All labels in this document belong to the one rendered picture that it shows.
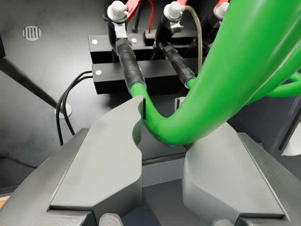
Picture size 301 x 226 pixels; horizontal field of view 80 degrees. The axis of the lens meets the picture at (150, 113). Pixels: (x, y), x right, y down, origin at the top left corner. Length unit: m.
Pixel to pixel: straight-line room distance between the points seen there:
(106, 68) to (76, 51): 0.21
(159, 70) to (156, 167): 0.20
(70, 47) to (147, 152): 0.36
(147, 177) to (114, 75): 0.21
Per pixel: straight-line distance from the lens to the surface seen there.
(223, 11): 0.33
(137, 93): 0.16
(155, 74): 0.38
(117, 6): 0.27
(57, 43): 0.59
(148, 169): 0.38
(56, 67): 0.55
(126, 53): 0.21
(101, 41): 0.40
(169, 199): 1.42
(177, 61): 0.27
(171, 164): 0.39
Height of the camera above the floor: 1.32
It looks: 74 degrees down
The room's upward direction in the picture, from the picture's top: 46 degrees clockwise
